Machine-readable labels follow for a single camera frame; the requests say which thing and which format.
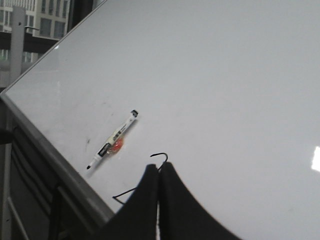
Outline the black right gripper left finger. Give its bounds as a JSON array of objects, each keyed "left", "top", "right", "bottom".
[{"left": 93, "top": 164, "right": 159, "bottom": 240}]

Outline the grey metal post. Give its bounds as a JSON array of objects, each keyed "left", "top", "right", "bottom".
[{"left": 9, "top": 6, "right": 26, "bottom": 84}]

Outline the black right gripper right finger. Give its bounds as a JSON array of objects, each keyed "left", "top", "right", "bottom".
[{"left": 158, "top": 162, "right": 239, "bottom": 240}]

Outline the white whiteboard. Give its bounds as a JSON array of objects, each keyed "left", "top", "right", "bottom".
[{"left": 5, "top": 0, "right": 320, "bottom": 240}]

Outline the black white whiteboard marker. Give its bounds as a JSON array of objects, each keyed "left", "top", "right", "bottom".
[{"left": 86, "top": 109, "right": 139, "bottom": 170}]

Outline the orange round magnet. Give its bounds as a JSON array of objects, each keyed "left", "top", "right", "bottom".
[{"left": 109, "top": 138, "right": 124, "bottom": 154}]

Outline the grey whiteboard ledge rail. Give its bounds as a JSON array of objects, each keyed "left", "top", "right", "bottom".
[{"left": 0, "top": 91, "right": 114, "bottom": 227}]

